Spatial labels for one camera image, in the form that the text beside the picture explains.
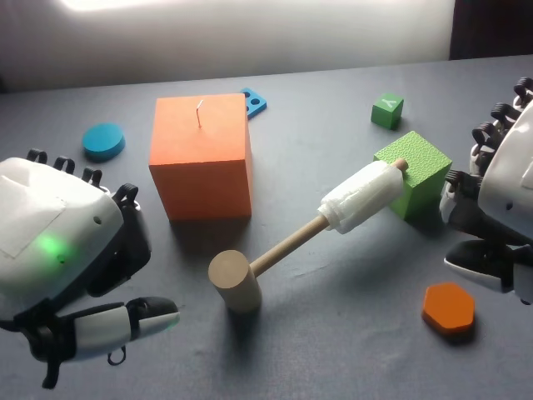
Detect wooden mallet with taped handle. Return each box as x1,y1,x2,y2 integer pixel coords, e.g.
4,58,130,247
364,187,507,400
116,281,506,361
207,157,411,316

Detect blue round disc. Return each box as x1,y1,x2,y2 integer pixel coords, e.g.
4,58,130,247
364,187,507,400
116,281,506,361
82,122,127,163

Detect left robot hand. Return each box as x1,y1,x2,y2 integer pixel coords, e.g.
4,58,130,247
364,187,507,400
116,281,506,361
0,147,182,391

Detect orange hexagon block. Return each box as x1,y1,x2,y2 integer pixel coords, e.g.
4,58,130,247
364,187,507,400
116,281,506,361
421,282,476,334

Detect blue square four-hole block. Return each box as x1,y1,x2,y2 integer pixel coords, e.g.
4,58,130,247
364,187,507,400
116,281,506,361
239,87,267,122

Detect large green textured block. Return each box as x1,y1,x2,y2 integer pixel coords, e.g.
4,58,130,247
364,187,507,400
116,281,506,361
373,130,453,222

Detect grey table cloth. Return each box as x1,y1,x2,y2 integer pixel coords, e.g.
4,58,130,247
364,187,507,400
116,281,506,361
0,53,533,400

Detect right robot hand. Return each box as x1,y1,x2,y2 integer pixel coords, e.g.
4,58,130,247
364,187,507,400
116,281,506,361
439,77,533,308

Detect orange foam cube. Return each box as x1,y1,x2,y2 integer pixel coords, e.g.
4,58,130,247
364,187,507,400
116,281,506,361
148,92,254,222

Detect small green letter cube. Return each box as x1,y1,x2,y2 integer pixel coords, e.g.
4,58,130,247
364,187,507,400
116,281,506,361
371,92,406,131

